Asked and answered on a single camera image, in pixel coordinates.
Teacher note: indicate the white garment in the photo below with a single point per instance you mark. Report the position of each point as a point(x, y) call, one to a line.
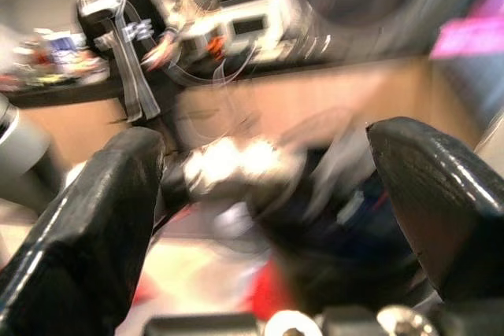
point(189, 269)

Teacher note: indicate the pink sign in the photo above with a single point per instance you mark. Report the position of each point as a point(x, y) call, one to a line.
point(468, 35)

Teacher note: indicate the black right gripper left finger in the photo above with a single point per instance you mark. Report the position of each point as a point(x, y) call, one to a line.
point(86, 226)

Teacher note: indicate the white boxy appliance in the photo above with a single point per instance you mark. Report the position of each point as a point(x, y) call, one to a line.
point(252, 21)

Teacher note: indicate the grey cylinder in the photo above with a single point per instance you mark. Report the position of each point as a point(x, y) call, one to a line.
point(21, 155)

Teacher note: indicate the long black table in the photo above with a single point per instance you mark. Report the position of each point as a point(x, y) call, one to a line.
point(59, 94)

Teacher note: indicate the person in black shirt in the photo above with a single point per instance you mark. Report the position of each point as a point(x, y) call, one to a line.
point(130, 9)

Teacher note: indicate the dark navy garment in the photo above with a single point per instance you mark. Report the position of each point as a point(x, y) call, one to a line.
point(346, 230)

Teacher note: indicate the red cloth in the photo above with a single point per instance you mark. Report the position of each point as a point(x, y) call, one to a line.
point(269, 286)

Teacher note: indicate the blue and white box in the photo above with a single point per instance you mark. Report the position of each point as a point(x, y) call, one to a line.
point(65, 46)

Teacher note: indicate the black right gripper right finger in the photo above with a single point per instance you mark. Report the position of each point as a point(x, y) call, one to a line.
point(445, 202)

